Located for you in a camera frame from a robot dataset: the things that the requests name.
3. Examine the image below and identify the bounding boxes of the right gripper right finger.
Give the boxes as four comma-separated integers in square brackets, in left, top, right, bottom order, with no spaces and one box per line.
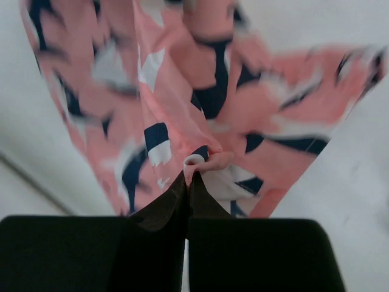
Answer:
[187,173,345,291]

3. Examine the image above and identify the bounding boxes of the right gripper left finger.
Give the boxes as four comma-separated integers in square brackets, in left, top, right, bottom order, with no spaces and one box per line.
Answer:
[1,175,186,291]

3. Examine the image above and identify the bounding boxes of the pink shark print shorts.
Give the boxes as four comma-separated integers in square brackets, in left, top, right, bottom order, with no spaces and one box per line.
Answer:
[21,1,387,217]

